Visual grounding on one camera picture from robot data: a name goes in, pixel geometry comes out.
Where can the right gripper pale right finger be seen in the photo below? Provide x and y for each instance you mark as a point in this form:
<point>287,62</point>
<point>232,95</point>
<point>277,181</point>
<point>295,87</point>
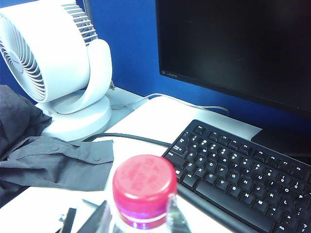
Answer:
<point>177,218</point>

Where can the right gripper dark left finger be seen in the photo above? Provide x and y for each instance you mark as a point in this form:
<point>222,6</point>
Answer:
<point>99,221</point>

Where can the clear plastic water bottle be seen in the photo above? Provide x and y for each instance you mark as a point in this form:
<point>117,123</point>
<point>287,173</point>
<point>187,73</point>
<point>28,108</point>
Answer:
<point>143,223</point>

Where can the red bottle cap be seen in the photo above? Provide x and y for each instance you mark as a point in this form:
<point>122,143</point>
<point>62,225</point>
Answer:
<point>144,179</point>

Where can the dark grey cloth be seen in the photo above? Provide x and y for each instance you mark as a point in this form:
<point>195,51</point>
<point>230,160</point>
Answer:
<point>60,165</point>

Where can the black Logitech keyboard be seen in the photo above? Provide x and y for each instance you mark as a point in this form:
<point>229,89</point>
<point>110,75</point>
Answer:
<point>230,174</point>

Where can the black monitor stand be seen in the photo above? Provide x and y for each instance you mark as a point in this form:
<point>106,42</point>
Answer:
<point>286,145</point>

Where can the black ASUS monitor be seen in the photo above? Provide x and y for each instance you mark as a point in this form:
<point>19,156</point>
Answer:
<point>230,43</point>

